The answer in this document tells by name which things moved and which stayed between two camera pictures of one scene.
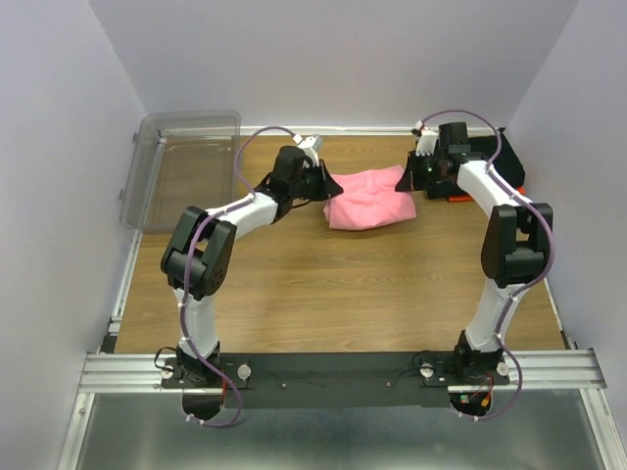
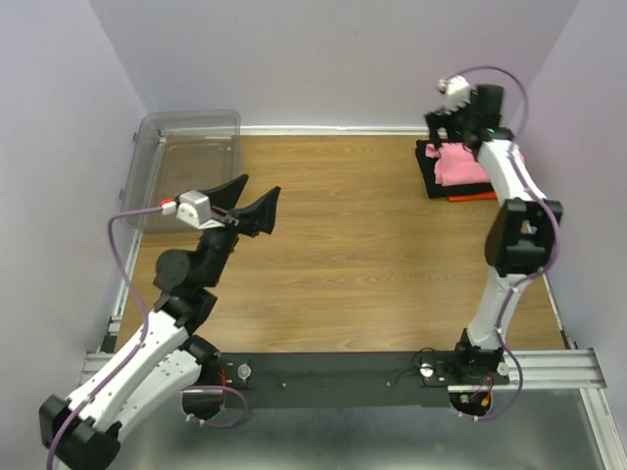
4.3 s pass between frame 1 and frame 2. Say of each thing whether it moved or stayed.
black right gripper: moved
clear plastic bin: stayed
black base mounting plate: stayed
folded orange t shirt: stayed
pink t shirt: moved
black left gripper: moved
